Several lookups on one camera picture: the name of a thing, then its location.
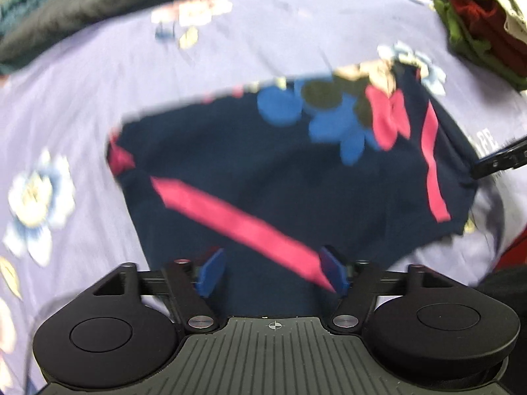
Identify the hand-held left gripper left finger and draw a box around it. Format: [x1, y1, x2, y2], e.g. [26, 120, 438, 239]
[93, 247, 227, 334]

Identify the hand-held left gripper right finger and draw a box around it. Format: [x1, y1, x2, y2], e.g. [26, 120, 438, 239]
[319, 245, 452, 334]

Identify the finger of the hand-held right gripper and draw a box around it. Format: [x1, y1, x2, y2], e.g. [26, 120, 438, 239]
[470, 135, 527, 180]

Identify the navy cartoon print shirt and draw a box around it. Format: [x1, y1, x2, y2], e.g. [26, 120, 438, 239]
[106, 64, 480, 317]

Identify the pile of colourful clothes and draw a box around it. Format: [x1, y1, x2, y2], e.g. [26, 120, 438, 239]
[444, 0, 527, 91]

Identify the red cloth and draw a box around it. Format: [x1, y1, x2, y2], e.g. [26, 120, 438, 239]
[492, 234, 527, 276]

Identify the green garment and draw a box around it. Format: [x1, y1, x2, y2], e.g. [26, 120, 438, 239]
[433, 0, 501, 66]

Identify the white garment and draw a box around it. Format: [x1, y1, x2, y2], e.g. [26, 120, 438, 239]
[442, 0, 527, 44]

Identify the purple floral bedsheet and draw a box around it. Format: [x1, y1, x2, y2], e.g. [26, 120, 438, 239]
[0, 0, 527, 395]

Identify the dark grey blanket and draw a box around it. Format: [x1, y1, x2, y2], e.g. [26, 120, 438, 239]
[0, 0, 309, 75]

